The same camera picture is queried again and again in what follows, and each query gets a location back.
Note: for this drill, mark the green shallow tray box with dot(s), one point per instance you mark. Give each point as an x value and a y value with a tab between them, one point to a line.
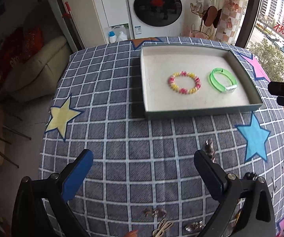
175	82

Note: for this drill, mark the green translucent bangle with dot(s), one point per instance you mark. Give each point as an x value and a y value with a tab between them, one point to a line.
222	80

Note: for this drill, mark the red handled mop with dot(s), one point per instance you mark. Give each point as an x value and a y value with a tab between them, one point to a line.
69	20

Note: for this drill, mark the blue checkered star tablecloth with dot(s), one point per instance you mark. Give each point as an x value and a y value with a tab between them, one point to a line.
140	165

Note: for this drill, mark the pink checkered box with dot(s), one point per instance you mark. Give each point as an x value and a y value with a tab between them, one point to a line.
231	20

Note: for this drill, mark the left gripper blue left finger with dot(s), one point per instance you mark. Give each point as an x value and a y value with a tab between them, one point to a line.
29	216

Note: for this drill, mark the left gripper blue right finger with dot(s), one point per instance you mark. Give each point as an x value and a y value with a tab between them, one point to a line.
257	214

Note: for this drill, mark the black claw hair clip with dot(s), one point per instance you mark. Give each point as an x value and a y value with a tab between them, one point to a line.
250	176

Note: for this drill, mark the blue cap detergent bottle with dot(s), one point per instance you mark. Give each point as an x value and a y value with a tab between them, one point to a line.
112	37

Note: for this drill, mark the beige sofa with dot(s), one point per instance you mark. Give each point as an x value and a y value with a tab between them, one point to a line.
39	76

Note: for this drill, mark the metal slipper rack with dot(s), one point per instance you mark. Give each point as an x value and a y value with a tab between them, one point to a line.
200	19

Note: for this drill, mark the small silver heart clip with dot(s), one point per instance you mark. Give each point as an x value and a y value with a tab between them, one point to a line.
194	227

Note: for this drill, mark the white plastic bottle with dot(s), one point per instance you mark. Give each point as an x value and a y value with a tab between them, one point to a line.
122	37

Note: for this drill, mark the lower white washing machine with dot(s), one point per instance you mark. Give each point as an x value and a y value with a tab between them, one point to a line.
156	18

